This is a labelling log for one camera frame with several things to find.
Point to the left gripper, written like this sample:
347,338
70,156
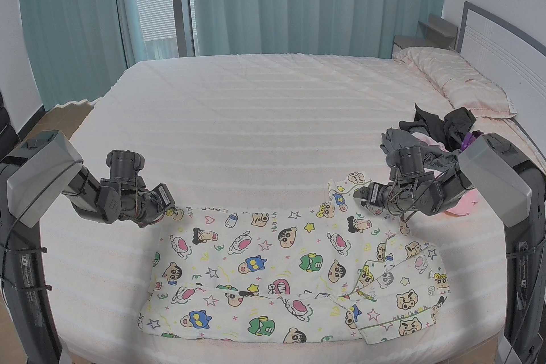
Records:
153,204

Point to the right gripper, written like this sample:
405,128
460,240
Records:
390,198

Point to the white printed pyjama top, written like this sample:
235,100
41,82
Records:
277,260

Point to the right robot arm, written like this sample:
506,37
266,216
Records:
495,179

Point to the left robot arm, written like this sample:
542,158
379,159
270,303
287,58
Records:
42,179

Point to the grey garment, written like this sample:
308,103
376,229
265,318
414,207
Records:
392,140

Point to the pink garment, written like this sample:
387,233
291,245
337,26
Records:
463,204

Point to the purple garment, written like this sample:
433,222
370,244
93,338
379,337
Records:
469,139

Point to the black garment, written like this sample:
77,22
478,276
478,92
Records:
458,121

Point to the bed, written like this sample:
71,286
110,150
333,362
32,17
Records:
256,110

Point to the cream pillow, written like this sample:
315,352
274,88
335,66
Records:
460,78

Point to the grey bedside table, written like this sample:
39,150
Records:
439,28

